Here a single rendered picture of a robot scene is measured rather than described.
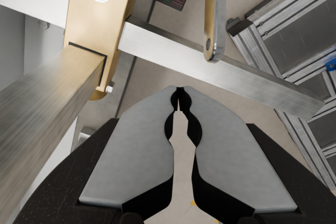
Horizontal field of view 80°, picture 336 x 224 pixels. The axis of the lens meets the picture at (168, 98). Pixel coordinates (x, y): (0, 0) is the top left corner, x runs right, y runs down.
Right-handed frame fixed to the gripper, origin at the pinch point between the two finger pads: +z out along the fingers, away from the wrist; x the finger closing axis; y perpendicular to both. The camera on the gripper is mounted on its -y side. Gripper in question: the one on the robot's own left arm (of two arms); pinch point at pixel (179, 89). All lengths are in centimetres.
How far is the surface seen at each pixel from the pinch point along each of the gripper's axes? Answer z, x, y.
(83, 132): 22.6, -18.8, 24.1
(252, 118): 94, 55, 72
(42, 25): 31.5, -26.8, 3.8
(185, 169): 94, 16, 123
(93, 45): 8.4, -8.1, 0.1
